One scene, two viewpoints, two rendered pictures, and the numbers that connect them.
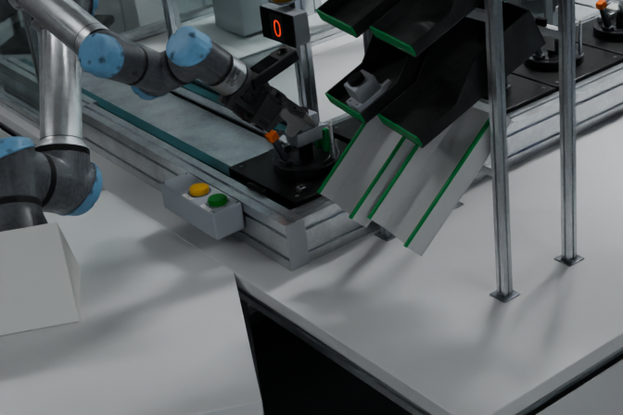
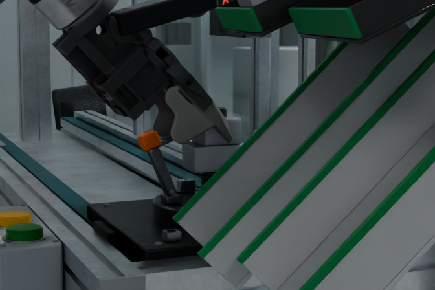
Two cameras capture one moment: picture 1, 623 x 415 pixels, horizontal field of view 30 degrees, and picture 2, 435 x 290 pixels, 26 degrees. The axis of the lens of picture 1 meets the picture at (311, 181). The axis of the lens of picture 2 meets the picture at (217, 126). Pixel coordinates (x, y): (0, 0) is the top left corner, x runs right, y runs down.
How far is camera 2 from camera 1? 1.41 m
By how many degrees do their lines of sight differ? 22
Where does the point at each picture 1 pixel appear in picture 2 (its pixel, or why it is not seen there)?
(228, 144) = not seen: hidden behind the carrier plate
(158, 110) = (82, 172)
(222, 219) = (15, 263)
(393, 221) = (296, 281)
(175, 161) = (24, 194)
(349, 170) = (247, 189)
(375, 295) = not seen: outside the picture
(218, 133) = (134, 197)
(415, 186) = (362, 209)
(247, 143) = not seen: hidden behind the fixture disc
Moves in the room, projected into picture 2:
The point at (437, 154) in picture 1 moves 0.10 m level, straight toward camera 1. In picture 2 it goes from (423, 143) to (405, 164)
